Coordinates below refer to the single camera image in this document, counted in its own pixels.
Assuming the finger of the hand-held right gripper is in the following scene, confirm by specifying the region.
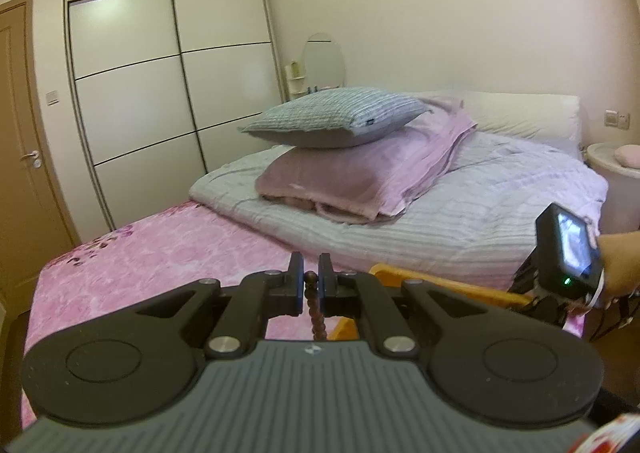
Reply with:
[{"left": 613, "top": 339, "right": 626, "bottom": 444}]
[{"left": 522, "top": 294, "right": 571, "bottom": 334}]

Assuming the mauve pillow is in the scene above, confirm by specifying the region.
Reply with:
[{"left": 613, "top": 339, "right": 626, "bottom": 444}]
[{"left": 256, "top": 140, "right": 401, "bottom": 224}]

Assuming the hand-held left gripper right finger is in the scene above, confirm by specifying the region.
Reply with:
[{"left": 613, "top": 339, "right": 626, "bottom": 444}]
[{"left": 318, "top": 252, "right": 496, "bottom": 360}]

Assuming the pink folded pillow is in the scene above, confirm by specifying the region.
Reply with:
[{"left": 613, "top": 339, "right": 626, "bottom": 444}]
[{"left": 320, "top": 96, "right": 478, "bottom": 225}]

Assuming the white sliding-door wardrobe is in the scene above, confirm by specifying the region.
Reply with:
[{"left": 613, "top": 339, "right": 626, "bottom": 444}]
[{"left": 64, "top": 0, "right": 288, "bottom": 229}]

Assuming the striped grey quilt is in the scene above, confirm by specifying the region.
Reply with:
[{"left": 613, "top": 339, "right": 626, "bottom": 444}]
[{"left": 189, "top": 126, "right": 610, "bottom": 294}]

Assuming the white padded headboard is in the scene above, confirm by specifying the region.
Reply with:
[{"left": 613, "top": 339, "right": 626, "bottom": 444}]
[{"left": 415, "top": 90, "right": 582, "bottom": 154}]

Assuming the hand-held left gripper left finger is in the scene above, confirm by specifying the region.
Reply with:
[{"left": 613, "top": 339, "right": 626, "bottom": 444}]
[{"left": 135, "top": 251, "right": 305, "bottom": 360}]

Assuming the pink soft object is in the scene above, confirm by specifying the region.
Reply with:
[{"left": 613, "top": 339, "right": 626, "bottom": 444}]
[{"left": 614, "top": 144, "right": 640, "bottom": 168}]

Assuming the grey checked pillow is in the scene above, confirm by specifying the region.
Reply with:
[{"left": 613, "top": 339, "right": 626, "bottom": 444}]
[{"left": 239, "top": 87, "right": 433, "bottom": 150}]

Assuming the tan wooden door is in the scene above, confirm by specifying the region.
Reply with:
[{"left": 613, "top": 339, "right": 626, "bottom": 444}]
[{"left": 0, "top": 0, "right": 81, "bottom": 294}]

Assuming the black cable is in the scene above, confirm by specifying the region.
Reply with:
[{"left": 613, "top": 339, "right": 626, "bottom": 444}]
[{"left": 587, "top": 295, "right": 638, "bottom": 340}]

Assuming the pink floral blanket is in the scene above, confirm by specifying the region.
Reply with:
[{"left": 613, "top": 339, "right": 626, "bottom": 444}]
[{"left": 22, "top": 200, "right": 586, "bottom": 424}]

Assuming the reddish brown bead bracelet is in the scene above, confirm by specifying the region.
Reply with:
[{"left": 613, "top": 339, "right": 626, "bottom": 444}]
[{"left": 303, "top": 271, "right": 328, "bottom": 341}]

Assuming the white round nightstand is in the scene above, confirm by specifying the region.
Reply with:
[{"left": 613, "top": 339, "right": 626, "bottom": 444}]
[{"left": 586, "top": 142, "right": 640, "bottom": 234}]

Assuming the oval wall mirror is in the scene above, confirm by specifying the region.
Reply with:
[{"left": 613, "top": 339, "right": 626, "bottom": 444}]
[{"left": 301, "top": 32, "right": 347, "bottom": 86}]

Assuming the person's right forearm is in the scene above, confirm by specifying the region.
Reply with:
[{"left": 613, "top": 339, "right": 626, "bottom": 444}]
[{"left": 597, "top": 231, "right": 640, "bottom": 296}]

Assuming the red and white cloth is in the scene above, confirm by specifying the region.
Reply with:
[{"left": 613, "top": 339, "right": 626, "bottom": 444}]
[{"left": 562, "top": 412, "right": 640, "bottom": 453}]

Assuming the white corner shelf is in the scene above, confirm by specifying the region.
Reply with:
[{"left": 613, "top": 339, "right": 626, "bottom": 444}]
[{"left": 284, "top": 60, "right": 307, "bottom": 101}]

